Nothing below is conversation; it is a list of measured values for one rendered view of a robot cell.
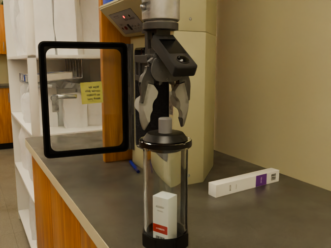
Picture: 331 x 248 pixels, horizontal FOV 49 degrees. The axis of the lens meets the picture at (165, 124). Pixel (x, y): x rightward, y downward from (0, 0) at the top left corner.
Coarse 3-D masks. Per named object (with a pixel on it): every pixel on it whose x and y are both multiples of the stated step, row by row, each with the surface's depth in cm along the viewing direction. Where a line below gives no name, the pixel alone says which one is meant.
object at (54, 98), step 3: (54, 96) 123; (57, 96) 123; (54, 99) 123; (57, 99) 124; (54, 102) 123; (57, 102) 124; (54, 105) 123; (57, 105) 124; (54, 108) 124; (57, 108) 124; (54, 111) 124; (57, 111) 124
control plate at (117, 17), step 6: (120, 12) 115; (126, 12) 112; (132, 12) 109; (114, 18) 123; (120, 18) 119; (126, 18) 116; (132, 18) 113; (138, 18) 110; (120, 24) 124; (126, 24) 120; (132, 24) 116; (126, 30) 124; (132, 30) 120; (138, 30) 117
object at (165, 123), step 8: (160, 120) 73; (168, 120) 73; (160, 128) 74; (168, 128) 73; (144, 136) 74; (152, 136) 72; (160, 136) 71; (168, 136) 71; (176, 136) 72; (184, 136) 73
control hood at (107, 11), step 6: (114, 0) 113; (120, 0) 109; (126, 0) 106; (132, 0) 103; (138, 0) 100; (102, 6) 122; (108, 6) 118; (114, 6) 115; (120, 6) 112; (126, 6) 109; (132, 6) 106; (138, 6) 103; (102, 12) 126; (108, 12) 122; (114, 12) 119; (138, 12) 107; (108, 18) 127; (114, 24) 128; (120, 30) 128; (126, 36) 130
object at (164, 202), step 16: (160, 144) 70; (176, 144) 70; (144, 160) 74; (160, 160) 71; (176, 160) 72; (144, 176) 74; (160, 176) 72; (176, 176) 72; (144, 192) 75; (160, 192) 72; (176, 192) 73; (144, 208) 76; (160, 208) 73; (176, 208) 73; (144, 224) 77; (160, 224) 73; (176, 224) 74
